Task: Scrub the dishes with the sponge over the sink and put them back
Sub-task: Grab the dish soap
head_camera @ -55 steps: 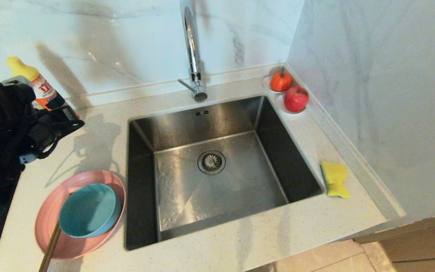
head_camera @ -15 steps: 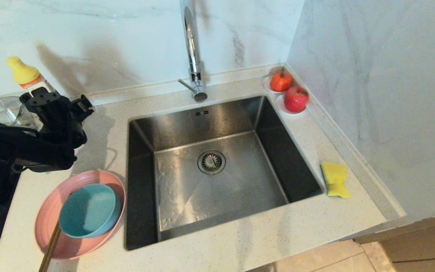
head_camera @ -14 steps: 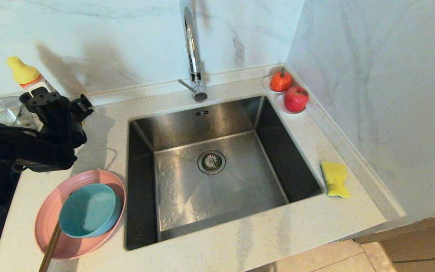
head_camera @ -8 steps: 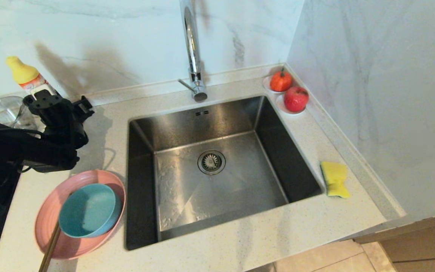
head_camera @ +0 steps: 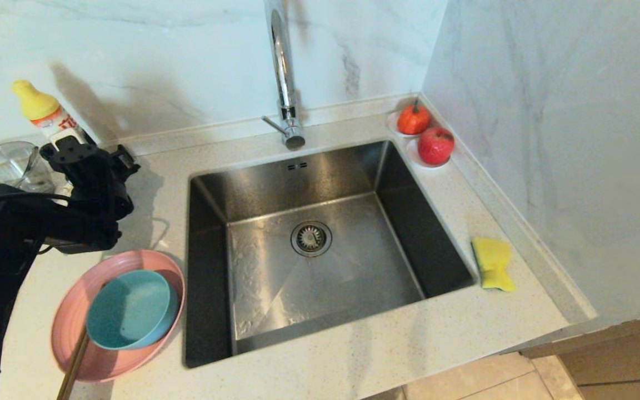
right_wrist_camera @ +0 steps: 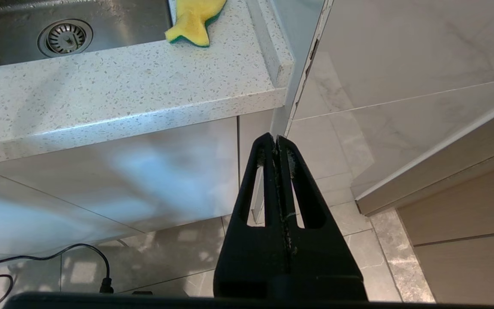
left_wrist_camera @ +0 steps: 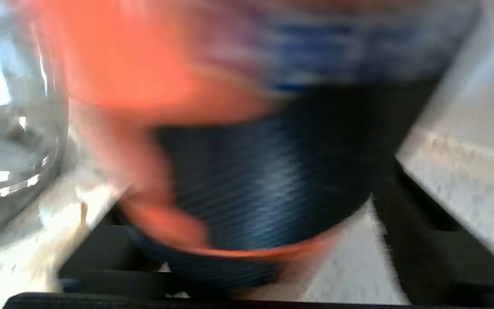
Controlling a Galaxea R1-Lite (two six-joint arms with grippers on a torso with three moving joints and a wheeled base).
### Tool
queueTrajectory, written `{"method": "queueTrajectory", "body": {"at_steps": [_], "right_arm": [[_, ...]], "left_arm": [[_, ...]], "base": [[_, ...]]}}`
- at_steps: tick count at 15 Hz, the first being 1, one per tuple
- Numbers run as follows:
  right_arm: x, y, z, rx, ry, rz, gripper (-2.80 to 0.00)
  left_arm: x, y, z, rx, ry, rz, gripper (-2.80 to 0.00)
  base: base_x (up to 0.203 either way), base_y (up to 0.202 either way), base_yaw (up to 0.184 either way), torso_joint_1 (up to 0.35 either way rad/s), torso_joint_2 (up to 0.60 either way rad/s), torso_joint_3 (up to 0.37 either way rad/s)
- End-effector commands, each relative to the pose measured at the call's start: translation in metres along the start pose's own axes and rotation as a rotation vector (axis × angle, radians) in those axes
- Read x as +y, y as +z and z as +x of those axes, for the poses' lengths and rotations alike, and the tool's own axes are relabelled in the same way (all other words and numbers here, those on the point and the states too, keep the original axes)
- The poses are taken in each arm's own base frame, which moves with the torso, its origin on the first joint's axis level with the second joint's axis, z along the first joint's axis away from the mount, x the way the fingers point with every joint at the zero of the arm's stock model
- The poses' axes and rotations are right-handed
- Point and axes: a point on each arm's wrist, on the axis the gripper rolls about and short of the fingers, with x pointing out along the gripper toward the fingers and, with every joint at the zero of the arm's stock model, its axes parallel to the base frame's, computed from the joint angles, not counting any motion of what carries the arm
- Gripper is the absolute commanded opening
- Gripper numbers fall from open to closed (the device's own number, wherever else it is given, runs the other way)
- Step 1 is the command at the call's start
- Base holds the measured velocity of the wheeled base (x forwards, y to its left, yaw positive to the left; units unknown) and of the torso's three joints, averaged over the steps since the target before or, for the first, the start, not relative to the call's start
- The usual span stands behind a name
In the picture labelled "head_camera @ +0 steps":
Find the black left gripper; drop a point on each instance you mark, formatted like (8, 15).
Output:
(98, 200)

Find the yellow-capped dish soap bottle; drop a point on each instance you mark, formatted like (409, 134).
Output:
(36, 103)

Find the yellow green sponge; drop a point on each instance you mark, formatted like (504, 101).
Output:
(492, 261)

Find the metal sink drain strainer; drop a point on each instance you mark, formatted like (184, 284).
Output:
(311, 239)

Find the stainless steel sink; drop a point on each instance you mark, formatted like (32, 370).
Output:
(353, 266)

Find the clear glass bowl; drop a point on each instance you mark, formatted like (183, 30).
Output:
(3, 161)

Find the teal bowl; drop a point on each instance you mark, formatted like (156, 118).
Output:
(131, 308)

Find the pink plate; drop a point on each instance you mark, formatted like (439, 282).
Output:
(75, 311)

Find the chrome faucet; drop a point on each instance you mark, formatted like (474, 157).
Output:
(284, 83)

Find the wooden chopstick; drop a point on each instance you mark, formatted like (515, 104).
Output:
(73, 364)

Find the small white dish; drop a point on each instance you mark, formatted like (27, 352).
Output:
(411, 155)
(392, 126)

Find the orange red tomato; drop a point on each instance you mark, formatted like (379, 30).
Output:
(413, 119)

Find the red apple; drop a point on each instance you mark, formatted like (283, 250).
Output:
(435, 145)

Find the light wooden cabinet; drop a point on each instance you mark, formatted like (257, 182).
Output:
(620, 361)

